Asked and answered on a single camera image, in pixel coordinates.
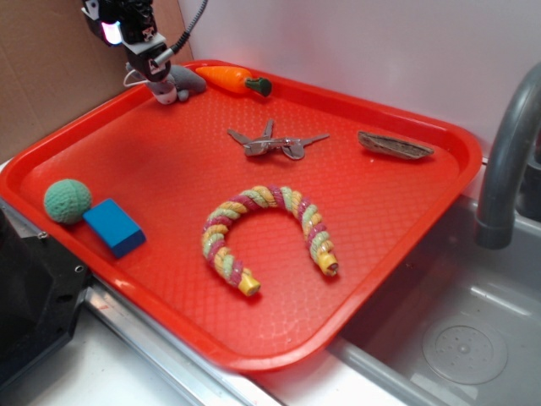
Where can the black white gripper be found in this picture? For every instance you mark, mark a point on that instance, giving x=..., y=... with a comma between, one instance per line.
x=132, y=25

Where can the gray plush bunny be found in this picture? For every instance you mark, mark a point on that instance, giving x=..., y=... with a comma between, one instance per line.
x=178, y=86

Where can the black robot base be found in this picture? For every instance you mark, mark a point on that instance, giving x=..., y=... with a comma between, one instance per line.
x=42, y=288

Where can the brown cardboard panel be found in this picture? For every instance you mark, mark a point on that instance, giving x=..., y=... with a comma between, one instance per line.
x=53, y=70

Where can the orange toy carrot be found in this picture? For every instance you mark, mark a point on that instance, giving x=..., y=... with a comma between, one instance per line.
x=235, y=79

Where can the green knitted ball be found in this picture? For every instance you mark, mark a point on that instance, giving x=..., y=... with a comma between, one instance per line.
x=67, y=200

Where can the blue rectangular block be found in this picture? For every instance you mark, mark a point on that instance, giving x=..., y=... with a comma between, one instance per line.
x=120, y=233

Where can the red plastic tray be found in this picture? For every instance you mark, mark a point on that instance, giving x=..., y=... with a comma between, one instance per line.
x=170, y=166

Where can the brown wood piece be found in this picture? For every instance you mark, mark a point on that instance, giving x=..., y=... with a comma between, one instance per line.
x=391, y=146

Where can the gray sink faucet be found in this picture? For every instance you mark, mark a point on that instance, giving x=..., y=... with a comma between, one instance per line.
x=511, y=183

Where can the gray plastic sink basin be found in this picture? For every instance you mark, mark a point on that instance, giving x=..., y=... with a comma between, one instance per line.
x=454, y=324

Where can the multicolour twisted rope toy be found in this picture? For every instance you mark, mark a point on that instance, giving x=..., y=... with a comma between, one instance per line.
x=220, y=258

